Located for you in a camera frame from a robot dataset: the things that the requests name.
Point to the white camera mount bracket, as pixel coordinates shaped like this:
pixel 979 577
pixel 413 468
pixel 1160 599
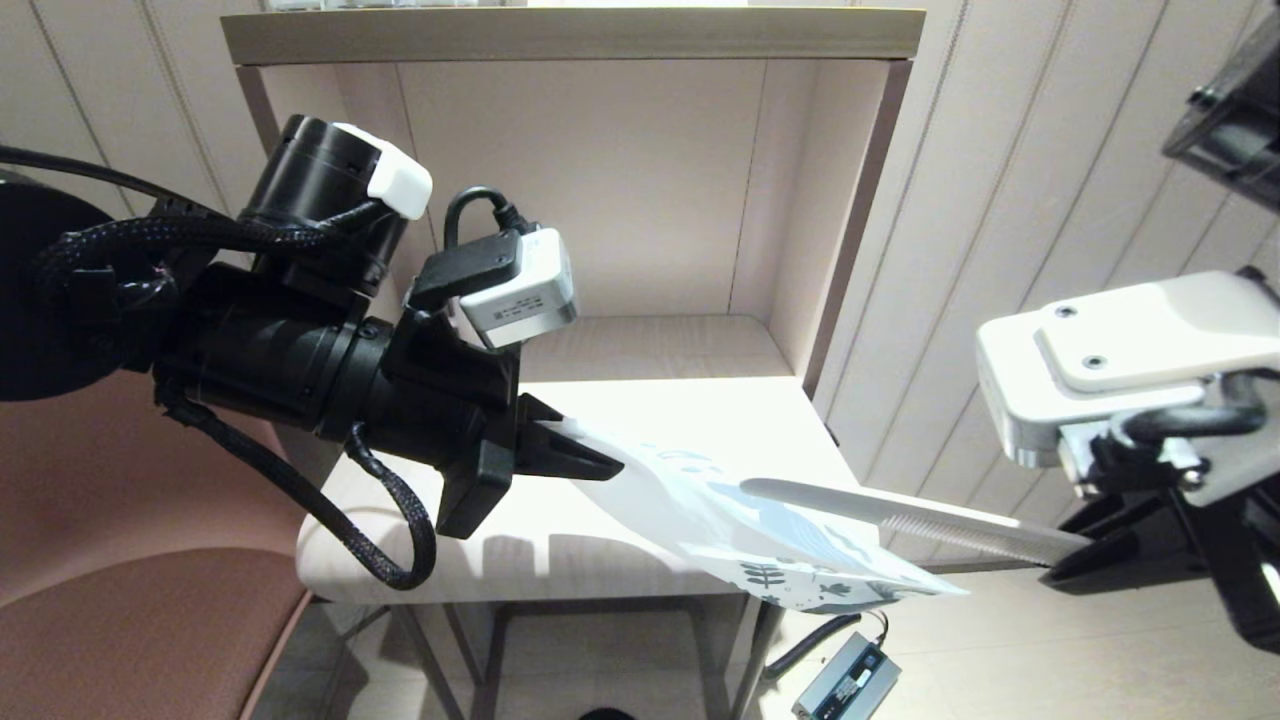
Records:
pixel 1150 330

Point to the white plastic comb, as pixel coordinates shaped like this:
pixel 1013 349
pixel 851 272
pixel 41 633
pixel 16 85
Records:
pixel 850 505

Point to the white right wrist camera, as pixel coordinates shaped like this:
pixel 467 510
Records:
pixel 1010 390

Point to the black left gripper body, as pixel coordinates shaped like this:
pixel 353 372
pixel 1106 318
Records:
pixel 440 420

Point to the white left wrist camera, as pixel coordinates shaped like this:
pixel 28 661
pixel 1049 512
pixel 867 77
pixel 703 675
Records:
pixel 530 300

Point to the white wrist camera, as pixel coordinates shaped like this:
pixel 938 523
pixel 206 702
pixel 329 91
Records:
pixel 530 300
pixel 1010 390

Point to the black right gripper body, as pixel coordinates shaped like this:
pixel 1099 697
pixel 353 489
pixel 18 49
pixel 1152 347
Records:
pixel 1245 560

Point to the white pouch blue floral print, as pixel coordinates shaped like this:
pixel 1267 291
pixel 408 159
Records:
pixel 680 510

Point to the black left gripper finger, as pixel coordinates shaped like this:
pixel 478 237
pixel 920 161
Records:
pixel 532 425
pixel 570 462

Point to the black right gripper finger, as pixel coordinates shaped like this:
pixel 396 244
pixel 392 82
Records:
pixel 1150 562
pixel 1150 515

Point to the light wood shelf table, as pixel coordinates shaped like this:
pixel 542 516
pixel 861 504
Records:
pixel 650 200

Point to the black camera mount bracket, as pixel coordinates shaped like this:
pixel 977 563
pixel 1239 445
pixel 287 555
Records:
pixel 455 270

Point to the grey power adapter box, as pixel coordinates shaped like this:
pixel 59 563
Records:
pixel 845 685

